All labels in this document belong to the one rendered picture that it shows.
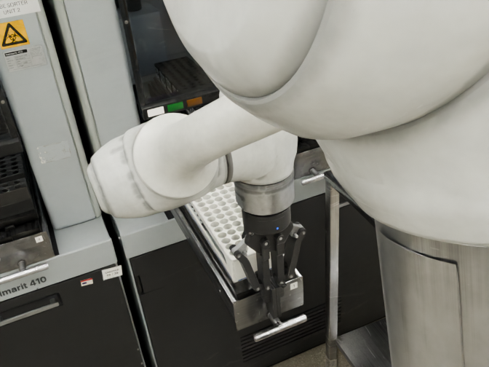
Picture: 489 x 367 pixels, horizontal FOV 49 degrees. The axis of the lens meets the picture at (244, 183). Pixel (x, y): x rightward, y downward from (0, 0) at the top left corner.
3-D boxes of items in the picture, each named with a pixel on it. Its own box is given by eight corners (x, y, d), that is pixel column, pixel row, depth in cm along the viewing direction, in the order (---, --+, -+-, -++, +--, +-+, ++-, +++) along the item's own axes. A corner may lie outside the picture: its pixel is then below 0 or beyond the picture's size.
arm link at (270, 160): (272, 143, 85) (198, 171, 80) (266, 47, 76) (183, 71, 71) (313, 172, 77) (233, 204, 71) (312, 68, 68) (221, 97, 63)
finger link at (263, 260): (271, 239, 83) (262, 242, 83) (273, 292, 89) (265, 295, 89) (260, 226, 86) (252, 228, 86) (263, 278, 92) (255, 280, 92)
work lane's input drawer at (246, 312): (138, 162, 149) (132, 133, 144) (185, 148, 153) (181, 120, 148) (246, 349, 92) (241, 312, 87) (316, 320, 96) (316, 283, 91)
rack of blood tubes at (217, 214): (182, 203, 118) (177, 180, 115) (223, 190, 121) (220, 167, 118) (234, 287, 95) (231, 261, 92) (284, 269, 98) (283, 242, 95)
